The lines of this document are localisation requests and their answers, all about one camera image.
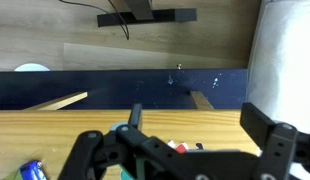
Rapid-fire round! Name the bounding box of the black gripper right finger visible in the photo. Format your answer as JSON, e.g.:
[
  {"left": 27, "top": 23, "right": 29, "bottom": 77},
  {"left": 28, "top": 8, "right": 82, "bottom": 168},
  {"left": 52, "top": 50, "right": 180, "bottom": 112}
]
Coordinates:
[{"left": 239, "top": 102, "right": 310, "bottom": 180}]

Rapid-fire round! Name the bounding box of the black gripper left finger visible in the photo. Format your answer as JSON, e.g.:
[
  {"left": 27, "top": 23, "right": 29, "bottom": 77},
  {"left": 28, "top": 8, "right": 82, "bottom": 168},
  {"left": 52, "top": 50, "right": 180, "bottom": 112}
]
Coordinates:
[{"left": 57, "top": 103, "right": 183, "bottom": 180}]

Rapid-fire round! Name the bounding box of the blue toy car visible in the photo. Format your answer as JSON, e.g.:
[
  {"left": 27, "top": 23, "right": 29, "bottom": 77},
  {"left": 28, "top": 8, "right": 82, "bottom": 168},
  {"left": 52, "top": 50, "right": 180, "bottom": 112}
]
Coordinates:
[{"left": 19, "top": 160, "right": 48, "bottom": 180}]

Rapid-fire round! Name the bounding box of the wooden side table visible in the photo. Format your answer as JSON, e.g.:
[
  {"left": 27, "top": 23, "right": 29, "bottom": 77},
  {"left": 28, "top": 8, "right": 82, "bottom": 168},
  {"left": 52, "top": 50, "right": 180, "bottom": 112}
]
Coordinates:
[{"left": 0, "top": 90, "right": 263, "bottom": 180}]

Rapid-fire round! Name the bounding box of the grey fabric sofa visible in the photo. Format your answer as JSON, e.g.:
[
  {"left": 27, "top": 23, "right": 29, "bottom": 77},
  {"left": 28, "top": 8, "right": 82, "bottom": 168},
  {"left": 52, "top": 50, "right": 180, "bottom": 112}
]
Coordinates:
[{"left": 246, "top": 0, "right": 310, "bottom": 134}]

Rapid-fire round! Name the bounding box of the red and white candy pile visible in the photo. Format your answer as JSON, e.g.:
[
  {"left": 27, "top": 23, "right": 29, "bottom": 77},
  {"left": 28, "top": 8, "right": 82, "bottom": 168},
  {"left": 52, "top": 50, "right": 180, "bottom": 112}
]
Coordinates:
[{"left": 167, "top": 139, "right": 205, "bottom": 155}]

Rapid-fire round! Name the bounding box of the white round floor base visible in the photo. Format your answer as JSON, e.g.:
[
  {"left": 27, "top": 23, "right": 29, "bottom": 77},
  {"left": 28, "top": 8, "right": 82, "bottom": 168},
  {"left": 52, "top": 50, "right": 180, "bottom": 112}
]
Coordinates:
[{"left": 13, "top": 62, "right": 51, "bottom": 72}]

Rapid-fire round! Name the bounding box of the black stand base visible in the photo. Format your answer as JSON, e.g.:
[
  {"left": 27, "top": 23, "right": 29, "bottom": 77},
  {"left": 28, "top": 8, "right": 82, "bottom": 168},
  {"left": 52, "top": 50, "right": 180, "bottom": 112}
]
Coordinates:
[{"left": 96, "top": 0, "right": 198, "bottom": 28}]

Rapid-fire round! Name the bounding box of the thin black cable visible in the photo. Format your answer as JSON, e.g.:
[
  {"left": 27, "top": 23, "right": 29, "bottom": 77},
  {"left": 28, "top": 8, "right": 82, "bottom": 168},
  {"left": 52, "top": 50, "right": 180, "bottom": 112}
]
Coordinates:
[{"left": 58, "top": 0, "right": 131, "bottom": 41}]

